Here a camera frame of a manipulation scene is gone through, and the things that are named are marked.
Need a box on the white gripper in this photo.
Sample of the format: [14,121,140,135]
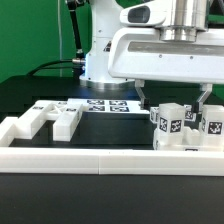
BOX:
[107,3,224,114]

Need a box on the white chair back frame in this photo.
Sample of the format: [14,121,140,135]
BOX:
[15,100,84,142]

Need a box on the white chair seat part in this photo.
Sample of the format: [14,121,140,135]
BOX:
[153,127,224,152]

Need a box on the white U-shaped fence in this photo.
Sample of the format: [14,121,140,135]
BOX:
[0,117,224,176]

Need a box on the white marker base plate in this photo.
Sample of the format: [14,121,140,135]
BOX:
[68,98,149,114]

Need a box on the black cable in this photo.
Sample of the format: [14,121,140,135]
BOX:
[27,59,75,77]

